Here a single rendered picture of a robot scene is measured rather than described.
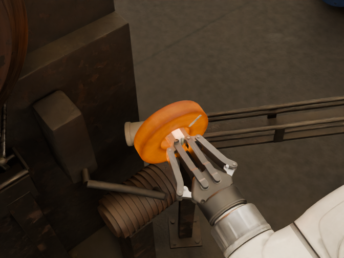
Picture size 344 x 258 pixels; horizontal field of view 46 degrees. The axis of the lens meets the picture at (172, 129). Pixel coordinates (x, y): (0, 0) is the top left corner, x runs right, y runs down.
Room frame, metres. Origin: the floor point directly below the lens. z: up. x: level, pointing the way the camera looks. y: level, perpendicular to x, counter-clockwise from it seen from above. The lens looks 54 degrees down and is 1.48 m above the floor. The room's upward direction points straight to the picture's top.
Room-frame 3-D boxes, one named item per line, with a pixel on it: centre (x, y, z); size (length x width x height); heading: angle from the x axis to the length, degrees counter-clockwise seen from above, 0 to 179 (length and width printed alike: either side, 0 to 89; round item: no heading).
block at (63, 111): (0.55, 0.25, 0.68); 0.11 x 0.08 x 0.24; 40
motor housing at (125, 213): (0.50, 0.09, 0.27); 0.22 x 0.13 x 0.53; 130
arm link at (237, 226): (0.26, -0.11, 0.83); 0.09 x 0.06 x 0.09; 120
